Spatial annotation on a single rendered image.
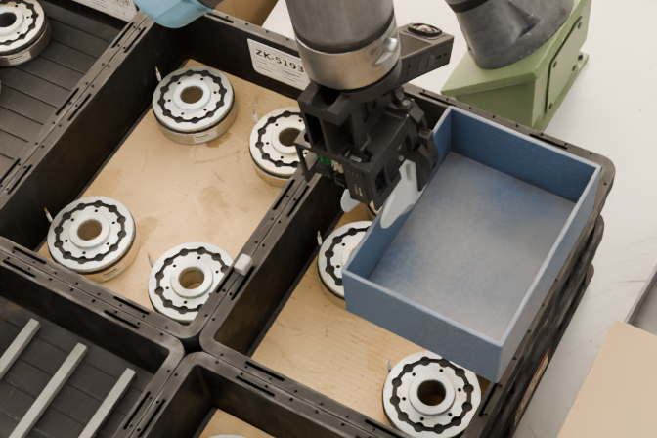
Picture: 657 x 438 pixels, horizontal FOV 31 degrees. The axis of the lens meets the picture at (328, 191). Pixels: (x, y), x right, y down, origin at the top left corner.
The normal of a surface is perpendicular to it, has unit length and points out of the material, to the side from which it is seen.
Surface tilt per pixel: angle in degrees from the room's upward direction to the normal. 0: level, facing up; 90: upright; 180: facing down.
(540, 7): 34
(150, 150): 0
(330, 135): 84
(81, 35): 0
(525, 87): 90
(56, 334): 0
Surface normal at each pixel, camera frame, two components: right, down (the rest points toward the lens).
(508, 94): -0.51, 0.73
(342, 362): -0.09, -0.56
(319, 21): -0.32, 0.79
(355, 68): 0.18, 0.77
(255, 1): 0.84, 0.41
